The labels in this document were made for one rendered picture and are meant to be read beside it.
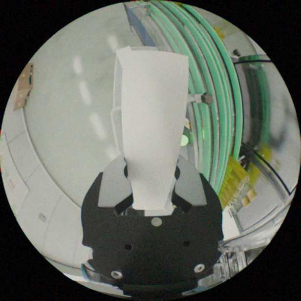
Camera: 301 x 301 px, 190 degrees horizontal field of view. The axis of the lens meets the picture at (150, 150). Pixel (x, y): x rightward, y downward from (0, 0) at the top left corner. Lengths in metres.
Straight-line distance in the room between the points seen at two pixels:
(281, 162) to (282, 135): 0.11
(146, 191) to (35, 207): 3.33
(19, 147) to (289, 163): 3.97
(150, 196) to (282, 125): 0.48
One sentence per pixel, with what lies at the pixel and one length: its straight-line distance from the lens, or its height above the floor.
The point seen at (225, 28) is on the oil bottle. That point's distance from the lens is 0.49.
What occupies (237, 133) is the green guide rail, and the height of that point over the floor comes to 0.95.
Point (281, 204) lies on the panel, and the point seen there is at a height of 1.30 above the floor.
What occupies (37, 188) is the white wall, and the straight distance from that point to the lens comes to 3.39.
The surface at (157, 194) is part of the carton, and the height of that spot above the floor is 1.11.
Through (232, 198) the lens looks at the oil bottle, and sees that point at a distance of 0.51.
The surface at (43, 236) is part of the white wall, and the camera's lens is 3.60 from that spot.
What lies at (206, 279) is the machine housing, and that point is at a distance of 1.65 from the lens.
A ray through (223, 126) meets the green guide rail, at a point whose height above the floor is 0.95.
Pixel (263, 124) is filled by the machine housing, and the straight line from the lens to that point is 0.50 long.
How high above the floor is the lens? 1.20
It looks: 61 degrees down
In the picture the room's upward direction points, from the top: 177 degrees clockwise
